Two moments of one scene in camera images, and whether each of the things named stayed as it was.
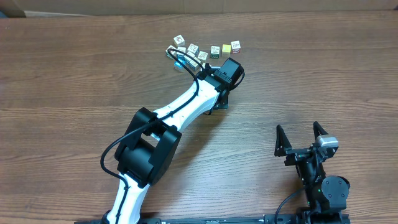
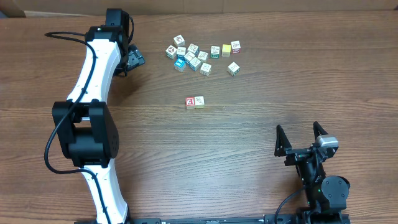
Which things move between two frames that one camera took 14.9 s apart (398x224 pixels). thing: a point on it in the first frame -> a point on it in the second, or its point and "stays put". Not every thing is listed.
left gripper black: (226, 102) -> (135, 57)
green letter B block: (214, 50) stays put
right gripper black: (296, 155) stays put
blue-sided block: (178, 67) stays put
